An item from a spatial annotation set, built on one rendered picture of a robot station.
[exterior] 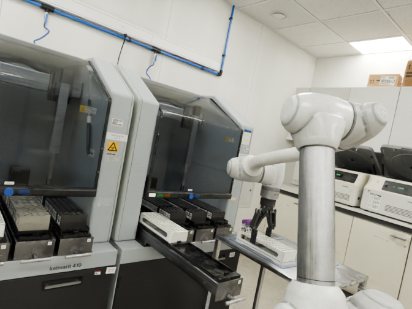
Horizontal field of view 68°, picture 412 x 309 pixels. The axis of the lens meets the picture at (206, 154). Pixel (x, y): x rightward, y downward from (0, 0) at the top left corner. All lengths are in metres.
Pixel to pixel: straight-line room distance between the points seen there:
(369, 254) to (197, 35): 2.65
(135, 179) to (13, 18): 1.44
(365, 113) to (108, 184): 1.08
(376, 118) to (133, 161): 1.03
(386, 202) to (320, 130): 2.44
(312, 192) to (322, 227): 0.10
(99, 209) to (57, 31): 1.47
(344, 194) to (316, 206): 2.58
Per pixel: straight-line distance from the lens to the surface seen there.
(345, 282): 1.51
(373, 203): 3.36
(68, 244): 1.40
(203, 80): 3.12
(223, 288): 1.21
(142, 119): 1.49
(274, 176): 1.47
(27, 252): 1.37
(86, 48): 2.58
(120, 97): 1.44
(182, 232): 1.45
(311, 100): 0.94
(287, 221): 3.80
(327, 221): 0.90
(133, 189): 1.53
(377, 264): 3.39
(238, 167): 1.39
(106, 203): 1.49
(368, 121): 1.02
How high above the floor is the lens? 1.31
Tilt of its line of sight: 3 degrees down
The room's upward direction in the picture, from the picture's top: 11 degrees clockwise
